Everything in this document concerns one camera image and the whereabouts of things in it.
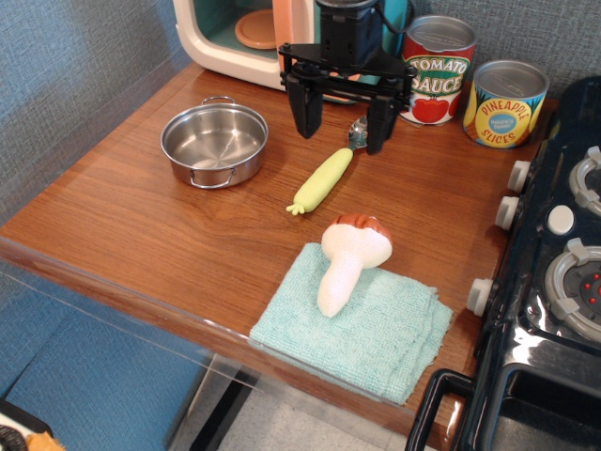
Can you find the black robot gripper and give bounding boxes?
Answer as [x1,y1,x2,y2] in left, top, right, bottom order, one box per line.
[278,8,417,155]

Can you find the yellow handled metal spoon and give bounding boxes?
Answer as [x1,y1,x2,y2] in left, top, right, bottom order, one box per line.
[285,117,368,216]

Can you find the silver metal pot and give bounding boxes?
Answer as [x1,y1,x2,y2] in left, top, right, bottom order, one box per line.
[160,96,270,190]

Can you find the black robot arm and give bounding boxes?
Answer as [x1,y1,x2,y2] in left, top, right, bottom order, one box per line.
[278,1,418,155]

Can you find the tomato sauce can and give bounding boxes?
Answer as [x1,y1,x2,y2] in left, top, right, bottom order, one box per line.
[401,15,477,125]

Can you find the orange microwave plate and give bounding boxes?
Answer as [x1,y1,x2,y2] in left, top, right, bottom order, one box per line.
[235,8,276,50]

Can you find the toy microwave oven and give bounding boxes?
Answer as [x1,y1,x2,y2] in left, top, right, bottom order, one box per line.
[172,0,408,105]

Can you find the toy mushroom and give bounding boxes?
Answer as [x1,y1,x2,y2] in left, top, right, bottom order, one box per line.
[317,213,393,318]

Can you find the pineapple slices can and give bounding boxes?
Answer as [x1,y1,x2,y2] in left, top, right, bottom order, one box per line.
[463,60,549,149]

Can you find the light blue folded cloth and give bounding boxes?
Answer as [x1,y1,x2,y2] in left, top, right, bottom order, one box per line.
[250,242,453,405]

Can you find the black toy stove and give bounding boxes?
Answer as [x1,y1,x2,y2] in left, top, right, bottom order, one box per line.
[407,76,600,450]

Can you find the black tray corner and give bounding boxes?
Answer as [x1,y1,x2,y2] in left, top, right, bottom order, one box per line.
[1,399,64,450]

